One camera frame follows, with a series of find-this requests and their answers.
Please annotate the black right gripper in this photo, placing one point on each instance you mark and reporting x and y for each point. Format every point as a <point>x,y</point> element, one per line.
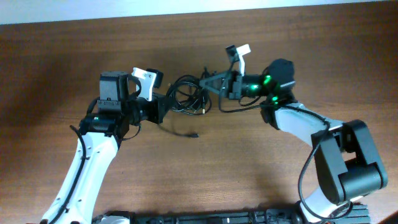
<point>234,84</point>

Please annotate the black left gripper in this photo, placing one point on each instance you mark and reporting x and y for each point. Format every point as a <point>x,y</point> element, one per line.
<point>159,107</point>

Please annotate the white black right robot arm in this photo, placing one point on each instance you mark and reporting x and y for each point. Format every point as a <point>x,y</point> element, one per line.
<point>344,164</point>

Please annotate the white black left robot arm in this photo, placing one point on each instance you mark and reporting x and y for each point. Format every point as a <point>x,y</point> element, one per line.
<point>124,99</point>

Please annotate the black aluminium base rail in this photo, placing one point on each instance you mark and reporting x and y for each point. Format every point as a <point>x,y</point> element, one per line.
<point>217,217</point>

